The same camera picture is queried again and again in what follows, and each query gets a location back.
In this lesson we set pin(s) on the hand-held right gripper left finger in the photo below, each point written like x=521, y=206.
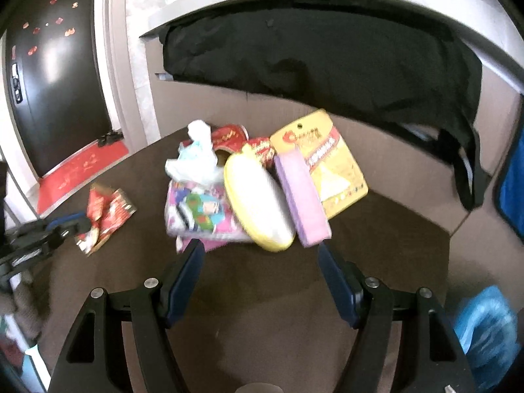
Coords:
x=186, y=286

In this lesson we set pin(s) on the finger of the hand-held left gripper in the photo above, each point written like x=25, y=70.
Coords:
x=67, y=220
x=45, y=243

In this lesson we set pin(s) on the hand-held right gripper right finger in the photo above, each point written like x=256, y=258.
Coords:
x=335, y=286

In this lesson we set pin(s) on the red snack wrapper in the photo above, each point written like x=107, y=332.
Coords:
x=116, y=217
x=98, y=204

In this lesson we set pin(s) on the yellow card packaging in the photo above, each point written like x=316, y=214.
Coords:
x=339, y=172

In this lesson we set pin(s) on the white tissue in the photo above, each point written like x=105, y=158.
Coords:
x=194, y=159

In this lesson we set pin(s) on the red paper cup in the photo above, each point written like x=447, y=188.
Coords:
x=229, y=135

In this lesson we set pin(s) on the grey-brown cloth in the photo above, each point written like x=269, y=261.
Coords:
x=28, y=307

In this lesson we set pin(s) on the red doormat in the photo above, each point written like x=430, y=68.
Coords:
x=77, y=172

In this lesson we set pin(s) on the colourful pink printed packet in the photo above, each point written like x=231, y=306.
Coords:
x=200, y=208

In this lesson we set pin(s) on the purple rectangular box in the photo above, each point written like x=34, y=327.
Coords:
x=303, y=200

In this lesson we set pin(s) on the small black object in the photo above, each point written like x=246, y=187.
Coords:
x=109, y=138

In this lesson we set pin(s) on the yellow white oval case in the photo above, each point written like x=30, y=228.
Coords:
x=258, y=200

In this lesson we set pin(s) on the black door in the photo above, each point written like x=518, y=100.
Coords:
x=61, y=69

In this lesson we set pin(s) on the red gold snack packet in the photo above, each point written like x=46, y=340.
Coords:
x=262, y=149

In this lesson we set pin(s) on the blue plastic bag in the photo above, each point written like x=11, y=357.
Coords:
x=487, y=335

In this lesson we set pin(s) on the blue fabric panel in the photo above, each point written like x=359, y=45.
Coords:
x=513, y=184

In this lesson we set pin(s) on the black cloth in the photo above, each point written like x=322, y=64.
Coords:
x=327, y=57

